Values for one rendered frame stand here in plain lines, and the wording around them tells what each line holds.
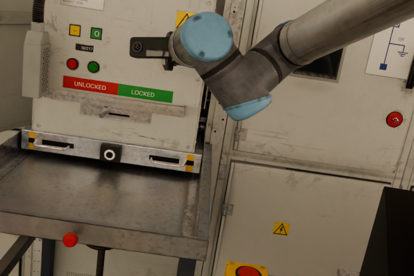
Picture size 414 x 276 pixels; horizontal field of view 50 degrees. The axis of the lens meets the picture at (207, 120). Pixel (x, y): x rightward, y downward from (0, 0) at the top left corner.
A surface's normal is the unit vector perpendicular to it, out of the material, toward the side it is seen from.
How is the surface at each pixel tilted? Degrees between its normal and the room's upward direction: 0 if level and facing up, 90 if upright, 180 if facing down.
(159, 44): 77
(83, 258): 90
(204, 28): 71
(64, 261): 90
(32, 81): 90
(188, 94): 90
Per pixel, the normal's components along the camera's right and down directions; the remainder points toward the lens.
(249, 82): 0.44, -0.11
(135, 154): -0.02, 0.27
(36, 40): 0.06, -0.23
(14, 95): 0.89, 0.25
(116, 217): 0.14, -0.95
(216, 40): 0.21, -0.04
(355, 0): -0.91, 0.10
